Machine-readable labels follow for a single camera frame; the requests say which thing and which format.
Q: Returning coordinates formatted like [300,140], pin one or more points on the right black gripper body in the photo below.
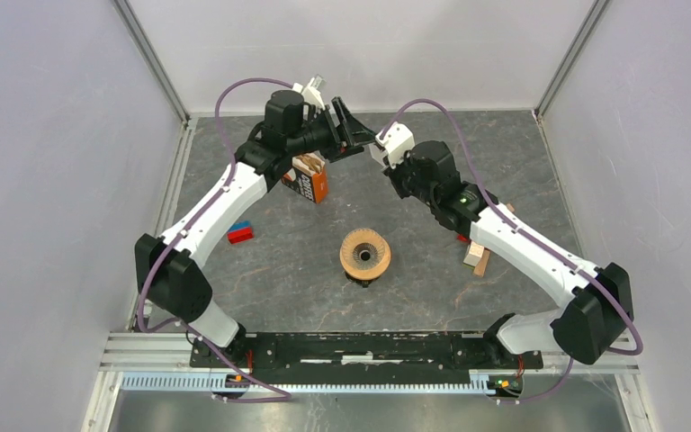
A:
[402,176]

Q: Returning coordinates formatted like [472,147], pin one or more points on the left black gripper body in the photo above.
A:
[327,136]

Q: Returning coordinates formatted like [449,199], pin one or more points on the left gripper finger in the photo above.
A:
[353,133]
[342,150]

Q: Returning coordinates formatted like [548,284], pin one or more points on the clear glass dripper cone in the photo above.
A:
[365,248]

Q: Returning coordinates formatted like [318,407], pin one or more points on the dark glass carafe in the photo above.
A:
[361,282]

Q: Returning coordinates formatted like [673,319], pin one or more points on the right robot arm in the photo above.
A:
[593,304]

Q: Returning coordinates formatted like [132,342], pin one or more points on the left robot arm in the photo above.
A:
[169,265]

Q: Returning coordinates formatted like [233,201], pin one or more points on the orange coffee filter box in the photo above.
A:
[308,177]

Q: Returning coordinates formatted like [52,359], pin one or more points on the red blue toy brick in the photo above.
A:
[240,232]

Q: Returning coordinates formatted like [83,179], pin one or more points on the brown flat wooden block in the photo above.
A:
[480,269]

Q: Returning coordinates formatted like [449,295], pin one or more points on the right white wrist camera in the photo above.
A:
[392,144]

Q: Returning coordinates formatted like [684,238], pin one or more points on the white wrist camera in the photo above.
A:
[313,95]
[392,144]

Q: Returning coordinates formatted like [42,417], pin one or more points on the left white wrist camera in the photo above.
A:
[313,95]

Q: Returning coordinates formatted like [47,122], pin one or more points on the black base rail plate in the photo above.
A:
[403,357]

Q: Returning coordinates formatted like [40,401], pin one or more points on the white slotted cable duct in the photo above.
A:
[475,383]

